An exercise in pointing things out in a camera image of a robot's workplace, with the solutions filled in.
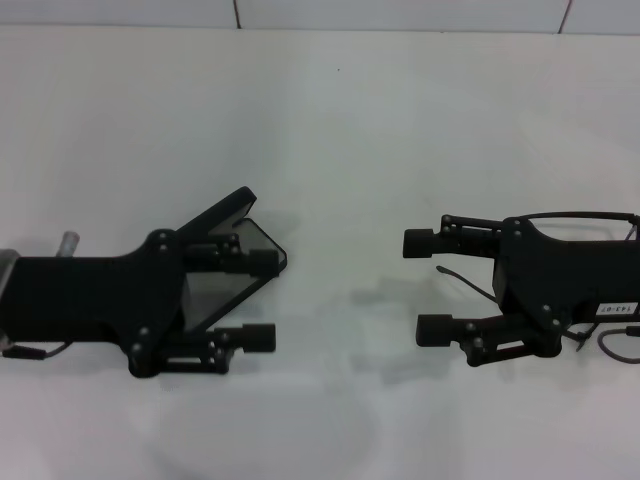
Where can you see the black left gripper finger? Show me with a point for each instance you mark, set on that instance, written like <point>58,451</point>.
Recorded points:
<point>260,337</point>
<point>260,262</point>

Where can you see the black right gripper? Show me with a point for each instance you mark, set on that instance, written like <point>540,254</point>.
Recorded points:
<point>550,275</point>

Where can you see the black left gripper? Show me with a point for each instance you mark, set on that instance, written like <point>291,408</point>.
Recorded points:
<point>75,290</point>

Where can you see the black glasses case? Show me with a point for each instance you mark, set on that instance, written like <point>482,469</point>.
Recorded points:
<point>220,300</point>

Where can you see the black round-lens glasses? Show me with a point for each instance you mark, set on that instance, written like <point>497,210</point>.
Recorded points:
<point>580,215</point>

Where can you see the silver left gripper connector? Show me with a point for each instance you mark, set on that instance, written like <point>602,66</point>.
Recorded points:
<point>70,242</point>

